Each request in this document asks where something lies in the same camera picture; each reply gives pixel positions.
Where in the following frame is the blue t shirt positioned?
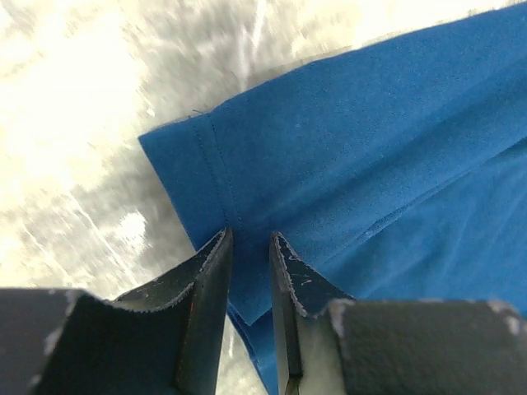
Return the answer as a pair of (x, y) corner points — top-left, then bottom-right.
(139, 3), (526, 394)

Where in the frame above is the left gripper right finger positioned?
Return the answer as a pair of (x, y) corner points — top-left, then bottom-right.
(269, 233), (526, 394)

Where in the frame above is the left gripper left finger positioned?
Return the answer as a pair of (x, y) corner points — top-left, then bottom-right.
(1, 230), (233, 394)

